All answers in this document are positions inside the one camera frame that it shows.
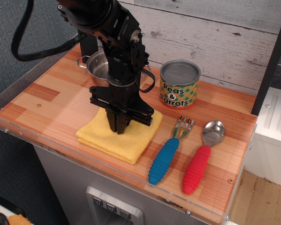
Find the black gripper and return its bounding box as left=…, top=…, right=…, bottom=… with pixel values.
left=89, top=82, right=154, bottom=134

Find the yellow towel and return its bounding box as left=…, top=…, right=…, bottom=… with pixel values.
left=76, top=108, right=163, bottom=165

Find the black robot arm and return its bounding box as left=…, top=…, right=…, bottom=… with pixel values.
left=59, top=0, right=155, bottom=134

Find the clear acrylic table guard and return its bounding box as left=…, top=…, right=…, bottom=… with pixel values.
left=0, top=47, right=257, bottom=225

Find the small steel pot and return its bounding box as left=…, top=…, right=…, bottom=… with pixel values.
left=76, top=49, right=152, bottom=87

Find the peas and carrots can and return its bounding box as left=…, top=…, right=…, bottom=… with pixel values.
left=159, top=60, right=201, bottom=109

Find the grey toy fridge cabinet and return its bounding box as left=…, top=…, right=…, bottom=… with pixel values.
left=34, top=146, right=203, bottom=225

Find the orange object bottom left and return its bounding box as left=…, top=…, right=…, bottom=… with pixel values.
left=8, top=214, right=32, bottom=225

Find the white cabinet at right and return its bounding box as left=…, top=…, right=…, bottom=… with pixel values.
left=244, top=87, right=281, bottom=185

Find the blue handled fork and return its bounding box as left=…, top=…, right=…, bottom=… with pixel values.
left=148, top=116, right=194, bottom=185

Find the black vertical post left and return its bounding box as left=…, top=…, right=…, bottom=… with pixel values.
left=80, top=35, right=98, bottom=56

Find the black vertical post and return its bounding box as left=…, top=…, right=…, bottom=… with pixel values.
left=251, top=29, right=281, bottom=116
left=80, top=35, right=98, bottom=56

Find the red handled spoon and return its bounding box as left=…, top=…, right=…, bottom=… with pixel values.
left=182, top=120, right=225, bottom=194

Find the black braided cable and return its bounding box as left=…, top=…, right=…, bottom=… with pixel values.
left=11, top=0, right=88, bottom=62

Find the black vertical post right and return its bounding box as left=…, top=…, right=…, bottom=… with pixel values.
left=251, top=29, right=281, bottom=116

